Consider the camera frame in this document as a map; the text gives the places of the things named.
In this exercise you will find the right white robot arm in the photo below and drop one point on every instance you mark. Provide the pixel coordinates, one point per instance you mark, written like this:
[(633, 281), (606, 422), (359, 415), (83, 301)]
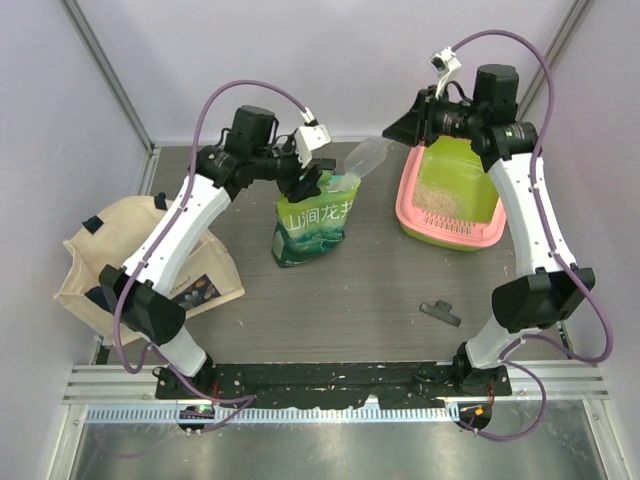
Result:
[(549, 285)]

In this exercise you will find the green cat litter bag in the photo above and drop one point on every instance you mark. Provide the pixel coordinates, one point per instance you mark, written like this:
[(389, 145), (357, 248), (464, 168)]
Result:
[(312, 228)]

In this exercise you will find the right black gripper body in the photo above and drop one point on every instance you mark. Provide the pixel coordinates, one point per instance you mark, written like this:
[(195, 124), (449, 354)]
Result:
[(442, 117)]

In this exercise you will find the cat litter granules pile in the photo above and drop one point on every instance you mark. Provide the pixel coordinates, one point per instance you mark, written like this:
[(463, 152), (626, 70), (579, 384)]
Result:
[(435, 200)]

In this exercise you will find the beige canvas tote bag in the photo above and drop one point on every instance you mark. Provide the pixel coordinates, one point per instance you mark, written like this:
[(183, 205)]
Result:
[(207, 279)]

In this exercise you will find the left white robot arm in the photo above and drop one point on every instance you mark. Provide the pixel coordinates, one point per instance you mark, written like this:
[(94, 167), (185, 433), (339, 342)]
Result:
[(138, 291)]

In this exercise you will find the black bag clip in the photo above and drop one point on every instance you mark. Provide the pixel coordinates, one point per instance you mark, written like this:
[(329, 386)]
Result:
[(441, 310)]

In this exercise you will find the aluminium frame rail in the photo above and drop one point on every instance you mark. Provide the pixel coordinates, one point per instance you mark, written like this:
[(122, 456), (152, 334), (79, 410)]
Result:
[(152, 396)]

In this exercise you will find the pink green litter box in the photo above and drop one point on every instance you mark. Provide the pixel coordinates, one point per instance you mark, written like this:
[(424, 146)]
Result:
[(450, 164)]

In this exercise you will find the clear plastic scoop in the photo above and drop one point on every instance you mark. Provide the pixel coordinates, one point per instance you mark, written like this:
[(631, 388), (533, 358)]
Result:
[(367, 156)]

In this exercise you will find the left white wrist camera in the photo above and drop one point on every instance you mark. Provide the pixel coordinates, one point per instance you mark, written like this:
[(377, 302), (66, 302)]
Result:
[(309, 139)]

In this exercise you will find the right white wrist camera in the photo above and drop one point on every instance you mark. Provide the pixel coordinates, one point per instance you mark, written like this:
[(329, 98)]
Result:
[(446, 64)]

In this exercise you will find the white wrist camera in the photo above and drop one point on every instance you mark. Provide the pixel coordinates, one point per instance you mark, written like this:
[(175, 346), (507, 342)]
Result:
[(446, 64), (309, 139)]

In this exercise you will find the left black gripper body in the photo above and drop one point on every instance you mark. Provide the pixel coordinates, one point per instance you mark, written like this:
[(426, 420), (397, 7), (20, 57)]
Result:
[(290, 183)]

